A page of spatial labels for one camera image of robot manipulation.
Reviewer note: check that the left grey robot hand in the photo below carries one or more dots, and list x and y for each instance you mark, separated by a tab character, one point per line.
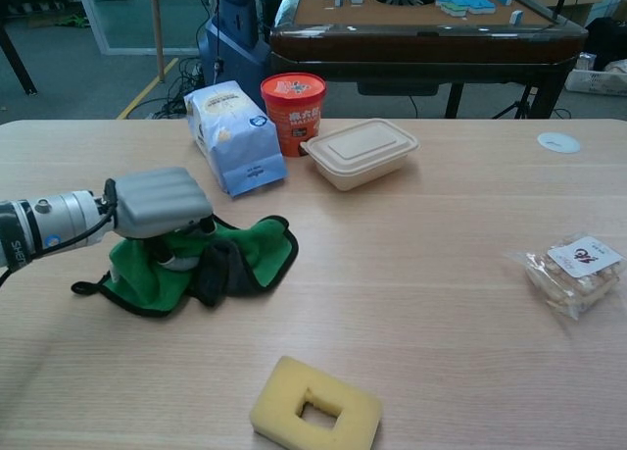
157	200

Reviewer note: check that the green microfibre cloth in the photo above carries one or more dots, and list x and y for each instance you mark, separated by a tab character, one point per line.
264	254

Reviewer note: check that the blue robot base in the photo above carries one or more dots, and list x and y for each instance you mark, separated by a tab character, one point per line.
235	43

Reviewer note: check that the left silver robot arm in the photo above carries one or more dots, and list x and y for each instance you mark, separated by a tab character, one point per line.
49	224

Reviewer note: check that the blue white paper bag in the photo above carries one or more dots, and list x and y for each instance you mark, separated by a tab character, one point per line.
239	141

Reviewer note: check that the orange instant noodle cup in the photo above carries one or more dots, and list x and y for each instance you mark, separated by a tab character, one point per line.
294	112

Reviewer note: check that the wooden pole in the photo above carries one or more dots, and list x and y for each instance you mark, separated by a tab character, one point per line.
157	28

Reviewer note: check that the black table leg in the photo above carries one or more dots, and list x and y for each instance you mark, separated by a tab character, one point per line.
14	60

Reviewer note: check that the beige lidded food container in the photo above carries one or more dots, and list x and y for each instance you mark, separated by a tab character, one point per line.
360	153

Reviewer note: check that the yellow sponge with hole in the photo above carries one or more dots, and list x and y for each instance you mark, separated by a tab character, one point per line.
289	396

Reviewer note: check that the dark wooden mahjong table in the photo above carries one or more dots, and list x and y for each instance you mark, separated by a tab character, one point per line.
421	38

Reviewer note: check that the black tripod stand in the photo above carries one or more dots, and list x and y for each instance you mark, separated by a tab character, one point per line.
519	104

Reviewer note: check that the clear bag of biscuits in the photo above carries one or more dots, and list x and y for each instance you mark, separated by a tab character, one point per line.
573	273

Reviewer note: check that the white plastic crate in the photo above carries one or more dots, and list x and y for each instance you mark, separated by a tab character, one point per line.
595	80

